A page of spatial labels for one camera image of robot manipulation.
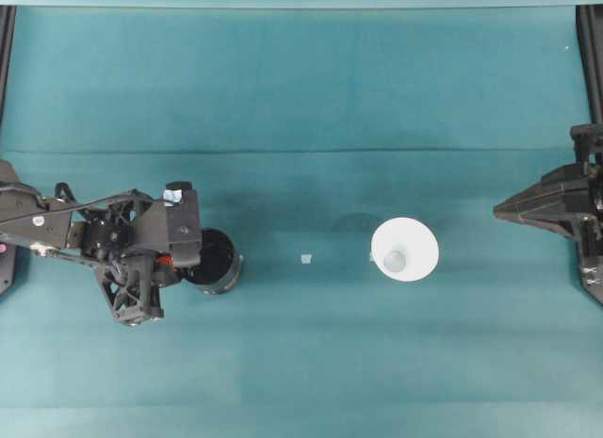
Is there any black table frame rail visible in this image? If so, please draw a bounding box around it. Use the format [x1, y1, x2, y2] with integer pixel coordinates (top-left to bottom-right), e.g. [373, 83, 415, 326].
[575, 5, 603, 124]
[0, 5, 18, 124]

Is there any thin black camera wire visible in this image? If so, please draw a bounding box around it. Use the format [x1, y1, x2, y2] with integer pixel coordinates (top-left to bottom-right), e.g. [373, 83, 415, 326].
[0, 195, 166, 225]

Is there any black cup holder red handle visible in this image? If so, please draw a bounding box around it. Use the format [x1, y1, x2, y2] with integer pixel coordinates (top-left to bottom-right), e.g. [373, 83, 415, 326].
[157, 227, 245, 299]

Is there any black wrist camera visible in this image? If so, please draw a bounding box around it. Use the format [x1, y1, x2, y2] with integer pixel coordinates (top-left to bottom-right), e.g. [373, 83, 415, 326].
[136, 180, 204, 269]

